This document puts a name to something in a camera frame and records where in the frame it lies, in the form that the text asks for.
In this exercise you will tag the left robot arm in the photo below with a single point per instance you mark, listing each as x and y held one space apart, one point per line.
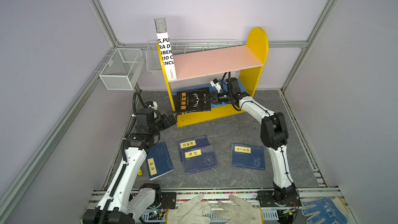
117 206

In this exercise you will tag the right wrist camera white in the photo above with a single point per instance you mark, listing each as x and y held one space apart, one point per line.
216 84

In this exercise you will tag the white book black lettering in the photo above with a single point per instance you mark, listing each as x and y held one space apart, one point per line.
166 55

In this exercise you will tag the white work glove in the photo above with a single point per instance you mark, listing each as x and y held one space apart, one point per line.
241 212
193 211

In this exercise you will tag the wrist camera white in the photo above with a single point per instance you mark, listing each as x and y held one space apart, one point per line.
216 84
151 104

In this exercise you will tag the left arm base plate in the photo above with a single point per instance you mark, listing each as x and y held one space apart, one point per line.
167 201

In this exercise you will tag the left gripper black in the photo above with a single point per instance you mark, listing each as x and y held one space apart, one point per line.
167 124

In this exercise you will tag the blue booklet centre yellow label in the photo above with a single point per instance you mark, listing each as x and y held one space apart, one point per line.
199 159

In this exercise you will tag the blue booklet left yellow label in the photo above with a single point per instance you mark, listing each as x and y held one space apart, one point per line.
158 161

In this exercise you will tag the white work glove centre right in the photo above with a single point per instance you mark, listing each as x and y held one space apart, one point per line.
241 212

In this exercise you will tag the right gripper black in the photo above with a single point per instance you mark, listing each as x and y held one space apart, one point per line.
214 98

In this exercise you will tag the yellow pink blue bookshelf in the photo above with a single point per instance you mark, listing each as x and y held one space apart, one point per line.
248 59

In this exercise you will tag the blue dotted glove right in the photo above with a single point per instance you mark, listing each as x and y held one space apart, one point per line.
325 211

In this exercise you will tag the white mesh box basket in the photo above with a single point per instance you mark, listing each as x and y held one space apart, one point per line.
123 69

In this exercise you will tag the black book wolf cover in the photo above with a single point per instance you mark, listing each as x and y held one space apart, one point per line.
188 112

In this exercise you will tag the white wire rack basket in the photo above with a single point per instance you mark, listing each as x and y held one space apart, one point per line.
181 47

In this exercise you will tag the blue booklet yellow label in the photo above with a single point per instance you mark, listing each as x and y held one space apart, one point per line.
248 157
158 161
199 159

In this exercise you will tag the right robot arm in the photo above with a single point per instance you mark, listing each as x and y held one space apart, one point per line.
274 135

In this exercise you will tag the black book antler cover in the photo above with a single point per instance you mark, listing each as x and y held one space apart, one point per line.
192 99

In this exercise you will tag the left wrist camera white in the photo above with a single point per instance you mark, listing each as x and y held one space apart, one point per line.
151 104

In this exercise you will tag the blue booklet right yellow label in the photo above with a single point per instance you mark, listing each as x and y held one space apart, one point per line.
248 157

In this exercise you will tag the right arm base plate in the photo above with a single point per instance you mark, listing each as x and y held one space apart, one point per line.
271 198

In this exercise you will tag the blue booklet under stack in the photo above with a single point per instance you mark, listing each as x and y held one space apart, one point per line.
191 143

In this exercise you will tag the white work glove centre left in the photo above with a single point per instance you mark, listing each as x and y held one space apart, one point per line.
193 211

